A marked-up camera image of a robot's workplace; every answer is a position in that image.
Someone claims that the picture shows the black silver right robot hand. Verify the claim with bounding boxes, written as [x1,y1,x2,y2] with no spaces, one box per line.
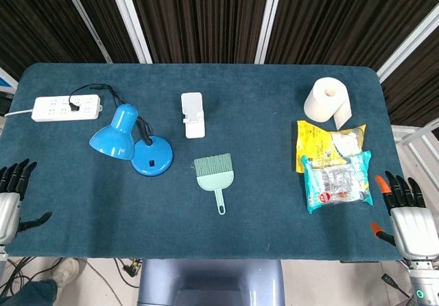
[370,170,439,261]

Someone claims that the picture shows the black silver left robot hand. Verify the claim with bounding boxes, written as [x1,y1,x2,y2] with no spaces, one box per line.
[0,158,53,246]

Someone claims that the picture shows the blue desk lamp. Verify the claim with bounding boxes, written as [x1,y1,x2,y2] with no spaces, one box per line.
[88,103,174,176]

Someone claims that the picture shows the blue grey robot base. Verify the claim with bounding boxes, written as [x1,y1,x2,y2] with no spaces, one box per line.
[137,259,285,306]

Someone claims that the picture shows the black floor plug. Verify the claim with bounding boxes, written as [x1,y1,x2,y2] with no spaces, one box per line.
[381,273,411,299]

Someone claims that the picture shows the beige shoe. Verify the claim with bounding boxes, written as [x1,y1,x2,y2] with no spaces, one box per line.
[51,257,87,288]

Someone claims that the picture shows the blue trouser leg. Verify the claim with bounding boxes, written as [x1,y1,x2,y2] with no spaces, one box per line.
[0,279,58,306]

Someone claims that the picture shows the teal snack bag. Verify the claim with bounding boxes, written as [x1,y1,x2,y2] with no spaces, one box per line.
[300,150,374,215]

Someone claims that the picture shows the white power strip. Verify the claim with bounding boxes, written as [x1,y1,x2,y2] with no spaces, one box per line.
[31,94,103,123]

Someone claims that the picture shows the yellow snack bag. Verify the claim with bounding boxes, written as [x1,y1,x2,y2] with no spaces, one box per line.
[296,119,367,174]

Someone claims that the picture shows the white toilet paper roll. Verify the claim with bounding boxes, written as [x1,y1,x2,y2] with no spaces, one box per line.
[303,77,353,131]

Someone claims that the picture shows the dark blue table cloth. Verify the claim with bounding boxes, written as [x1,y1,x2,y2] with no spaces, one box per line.
[5,62,404,261]

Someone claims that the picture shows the green hand brush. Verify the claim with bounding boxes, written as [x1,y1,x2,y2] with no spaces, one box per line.
[190,153,234,215]

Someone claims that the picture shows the white folding phone stand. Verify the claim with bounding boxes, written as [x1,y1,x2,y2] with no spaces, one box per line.
[180,92,206,139]

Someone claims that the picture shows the black floor cables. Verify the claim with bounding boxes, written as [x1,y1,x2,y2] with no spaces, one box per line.
[0,256,62,300]

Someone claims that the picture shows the white metal rack frame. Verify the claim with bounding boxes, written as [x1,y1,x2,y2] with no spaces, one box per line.
[390,119,439,183]

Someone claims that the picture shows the white power strip cable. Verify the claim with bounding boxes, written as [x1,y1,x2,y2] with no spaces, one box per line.
[3,109,35,118]

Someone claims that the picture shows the black plug with cable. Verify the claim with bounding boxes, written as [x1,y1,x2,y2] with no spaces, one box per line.
[115,258,142,280]

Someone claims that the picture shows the black power cable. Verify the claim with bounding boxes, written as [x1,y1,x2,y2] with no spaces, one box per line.
[68,84,126,113]

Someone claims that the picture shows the white frame post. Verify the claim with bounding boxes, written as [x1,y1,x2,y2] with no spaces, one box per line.
[58,0,114,64]
[376,10,439,82]
[106,0,154,64]
[254,0,285,64]

